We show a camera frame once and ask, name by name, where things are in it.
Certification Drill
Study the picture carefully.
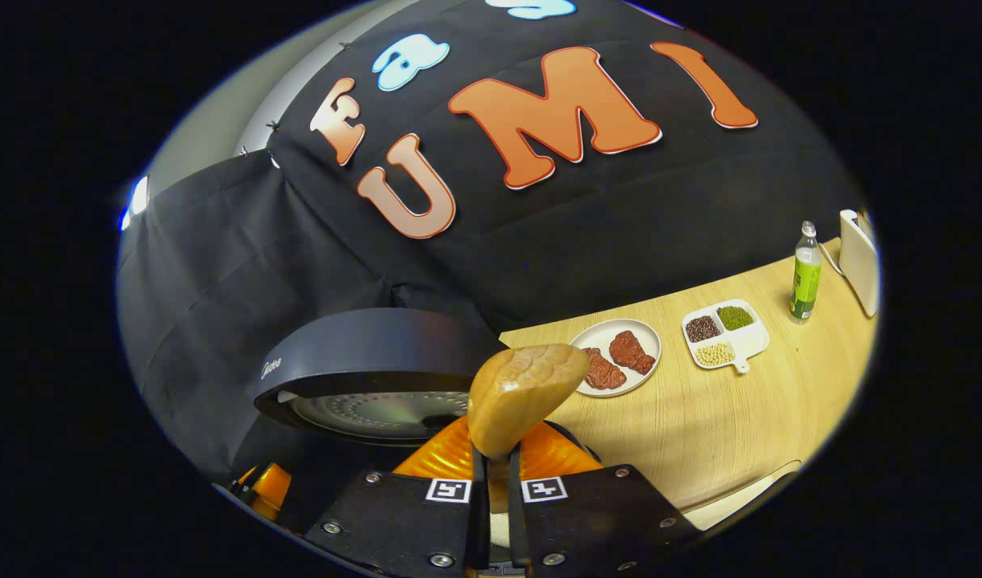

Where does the red-brown meat piece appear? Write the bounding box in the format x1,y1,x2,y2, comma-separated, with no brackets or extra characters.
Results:
583,347,628,392
609,330,657,376

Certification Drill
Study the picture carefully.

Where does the white toaster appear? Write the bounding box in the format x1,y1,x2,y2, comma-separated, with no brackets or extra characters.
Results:
838,209,881,318

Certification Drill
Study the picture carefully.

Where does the clear plastic container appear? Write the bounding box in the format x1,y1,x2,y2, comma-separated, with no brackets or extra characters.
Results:
683,459,803,532

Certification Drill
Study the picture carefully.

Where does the dark grey rice cooker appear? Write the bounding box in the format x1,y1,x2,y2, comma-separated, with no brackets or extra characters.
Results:
250,307,600,563

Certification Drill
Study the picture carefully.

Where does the wooden spoon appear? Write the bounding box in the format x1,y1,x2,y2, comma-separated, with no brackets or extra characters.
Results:
467,344,591,515

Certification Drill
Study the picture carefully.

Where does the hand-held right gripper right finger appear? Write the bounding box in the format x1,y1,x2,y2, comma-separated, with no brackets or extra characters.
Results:
507,421,704,577

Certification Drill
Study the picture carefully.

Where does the white round plate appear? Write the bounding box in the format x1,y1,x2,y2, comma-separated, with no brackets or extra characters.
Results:
569,319,662,399

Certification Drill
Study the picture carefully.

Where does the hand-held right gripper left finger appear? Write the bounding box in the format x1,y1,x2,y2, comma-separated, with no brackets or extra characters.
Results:
304,416,489,578

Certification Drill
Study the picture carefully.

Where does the white divided dish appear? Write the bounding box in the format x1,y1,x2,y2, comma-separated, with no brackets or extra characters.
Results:
682,299,771,374

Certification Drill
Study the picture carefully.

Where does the green label drink bottle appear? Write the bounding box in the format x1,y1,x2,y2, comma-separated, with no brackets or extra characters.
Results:
788,222,823,324

